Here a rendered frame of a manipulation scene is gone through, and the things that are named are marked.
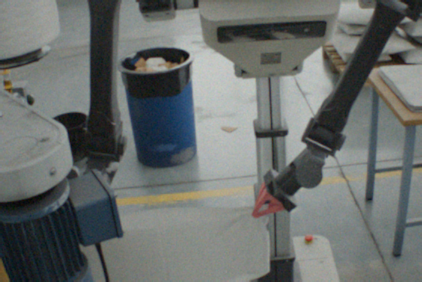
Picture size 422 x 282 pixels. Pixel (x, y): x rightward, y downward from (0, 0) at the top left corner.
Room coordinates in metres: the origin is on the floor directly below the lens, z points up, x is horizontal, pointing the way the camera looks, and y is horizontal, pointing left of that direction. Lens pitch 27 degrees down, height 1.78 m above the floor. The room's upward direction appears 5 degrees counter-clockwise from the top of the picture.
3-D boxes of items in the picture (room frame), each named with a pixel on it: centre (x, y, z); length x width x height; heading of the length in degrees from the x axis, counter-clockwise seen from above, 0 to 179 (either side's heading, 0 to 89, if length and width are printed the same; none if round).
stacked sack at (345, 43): (4.37, -1.39, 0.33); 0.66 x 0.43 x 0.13; 91
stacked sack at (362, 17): (4.42, -1.38, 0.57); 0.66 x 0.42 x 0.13; 83
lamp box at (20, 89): (1.28, 0.47, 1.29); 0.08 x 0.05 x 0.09; 91
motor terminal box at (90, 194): (0.81, 0.21, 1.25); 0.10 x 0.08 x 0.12; 26
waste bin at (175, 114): (3.39, 0.29, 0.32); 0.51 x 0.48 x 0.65; 1
